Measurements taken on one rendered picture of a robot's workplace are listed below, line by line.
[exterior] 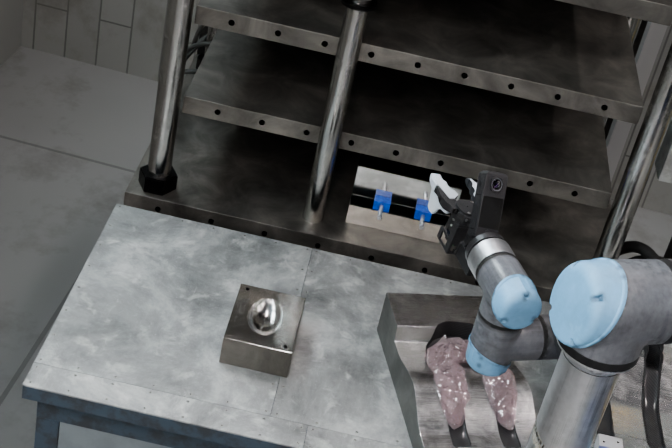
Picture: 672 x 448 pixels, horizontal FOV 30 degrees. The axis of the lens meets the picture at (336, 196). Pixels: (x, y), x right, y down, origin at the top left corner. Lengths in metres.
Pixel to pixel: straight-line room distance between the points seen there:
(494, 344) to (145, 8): 3.48
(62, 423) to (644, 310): 1.44
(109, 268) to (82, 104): 2.29
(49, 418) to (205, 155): 1.00
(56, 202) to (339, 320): 1.88
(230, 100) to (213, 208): 0.28
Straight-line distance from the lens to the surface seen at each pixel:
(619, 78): 3.20
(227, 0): 3.11
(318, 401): 2.68
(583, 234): 3.50
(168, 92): 3.10
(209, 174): 3.35
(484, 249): 2.05
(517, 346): 2.06
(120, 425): 2.70
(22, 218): 4.48
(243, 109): 3.16
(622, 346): 1.71
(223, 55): 3.40
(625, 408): 2.79
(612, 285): 1.67
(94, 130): 5.01
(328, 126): 3.09
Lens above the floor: 2.57
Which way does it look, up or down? 32 degrees down
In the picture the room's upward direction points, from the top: 13 degrees clockwise
